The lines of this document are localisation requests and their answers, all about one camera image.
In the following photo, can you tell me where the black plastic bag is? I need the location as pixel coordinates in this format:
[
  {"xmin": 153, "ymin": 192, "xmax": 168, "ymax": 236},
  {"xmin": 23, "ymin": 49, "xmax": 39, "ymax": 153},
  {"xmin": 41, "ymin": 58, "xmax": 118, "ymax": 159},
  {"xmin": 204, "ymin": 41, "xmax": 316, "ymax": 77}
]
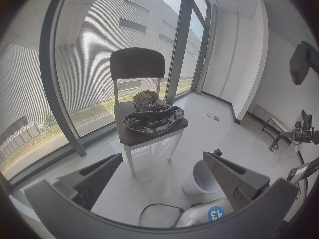
[{"xmin": 124, "ymin": 90, "xmax": 185, "ymax": 134}]

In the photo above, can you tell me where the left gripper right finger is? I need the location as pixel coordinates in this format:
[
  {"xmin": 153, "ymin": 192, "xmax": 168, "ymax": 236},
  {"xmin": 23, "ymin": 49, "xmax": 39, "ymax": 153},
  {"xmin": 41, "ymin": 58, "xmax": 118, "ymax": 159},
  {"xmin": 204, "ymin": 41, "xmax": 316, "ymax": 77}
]
[{"xmin": 203, "ymin": 151, "xmax": 271, "ymax": 212}]

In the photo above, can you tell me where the black cable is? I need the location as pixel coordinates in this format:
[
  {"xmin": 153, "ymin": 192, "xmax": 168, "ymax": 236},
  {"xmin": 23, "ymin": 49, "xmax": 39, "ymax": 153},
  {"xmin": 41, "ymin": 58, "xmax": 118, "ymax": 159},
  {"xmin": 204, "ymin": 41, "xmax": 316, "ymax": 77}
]
[{"xmin": 139, "ymin": 203, "xmax": 185, "ymax": 226}]

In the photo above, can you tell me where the window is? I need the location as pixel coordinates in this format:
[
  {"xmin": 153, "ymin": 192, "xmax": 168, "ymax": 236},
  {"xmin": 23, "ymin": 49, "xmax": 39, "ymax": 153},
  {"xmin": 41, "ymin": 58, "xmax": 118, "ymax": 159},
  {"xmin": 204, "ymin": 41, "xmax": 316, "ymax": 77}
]
[{"xmin": 0, "ymin": 0, "xmax": 218, "ymax": 181}]

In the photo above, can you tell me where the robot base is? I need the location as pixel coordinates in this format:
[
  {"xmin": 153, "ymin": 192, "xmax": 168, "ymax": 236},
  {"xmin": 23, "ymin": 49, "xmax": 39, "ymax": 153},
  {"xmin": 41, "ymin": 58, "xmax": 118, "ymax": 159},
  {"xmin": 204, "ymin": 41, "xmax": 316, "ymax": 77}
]
[{"xmin": 172, "ymin": 198, "xmax": 236, "ymax": 228}]

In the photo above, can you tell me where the dark grey white-legged chair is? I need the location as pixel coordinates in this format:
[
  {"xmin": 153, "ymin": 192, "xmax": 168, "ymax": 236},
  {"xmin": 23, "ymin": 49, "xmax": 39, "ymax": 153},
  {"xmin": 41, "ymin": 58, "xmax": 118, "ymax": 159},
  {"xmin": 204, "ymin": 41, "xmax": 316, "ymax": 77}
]
[{"xmin": 110, "ymin": 47, "xmax": 189, "ymax": 176}]

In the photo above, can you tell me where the white trash bin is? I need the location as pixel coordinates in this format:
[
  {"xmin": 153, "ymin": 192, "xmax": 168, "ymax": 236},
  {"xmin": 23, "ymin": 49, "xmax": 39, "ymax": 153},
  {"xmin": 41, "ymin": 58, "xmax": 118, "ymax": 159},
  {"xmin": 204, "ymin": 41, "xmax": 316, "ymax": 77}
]
[{"xmin": 182, "ymin": 159, "xmax": 222, "ymax": 196}]

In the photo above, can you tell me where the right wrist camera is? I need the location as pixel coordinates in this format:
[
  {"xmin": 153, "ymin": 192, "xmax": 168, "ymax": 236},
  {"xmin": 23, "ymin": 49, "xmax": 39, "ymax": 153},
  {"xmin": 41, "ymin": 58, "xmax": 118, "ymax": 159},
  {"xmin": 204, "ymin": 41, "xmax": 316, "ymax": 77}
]
[{"xmin": 295, "ymin": 110, "xmax": 312, "ymax": 129}]

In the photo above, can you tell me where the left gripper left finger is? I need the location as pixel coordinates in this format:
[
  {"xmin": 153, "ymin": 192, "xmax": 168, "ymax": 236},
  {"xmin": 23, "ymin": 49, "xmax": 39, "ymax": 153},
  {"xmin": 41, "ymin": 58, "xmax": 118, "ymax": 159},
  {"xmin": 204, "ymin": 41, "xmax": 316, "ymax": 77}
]
[{"xmin": 57, "ymin": 153, "xmax": 123, "ymax": 210}]

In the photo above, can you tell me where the black framed low bench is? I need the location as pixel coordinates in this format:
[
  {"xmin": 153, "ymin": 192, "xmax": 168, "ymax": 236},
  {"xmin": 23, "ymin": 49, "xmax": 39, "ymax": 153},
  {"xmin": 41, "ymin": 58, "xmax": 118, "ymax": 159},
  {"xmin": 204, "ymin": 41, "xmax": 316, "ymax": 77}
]
[{"xmin": 261, "ymin": 117, "xmax": 286, "ymax": 147}]

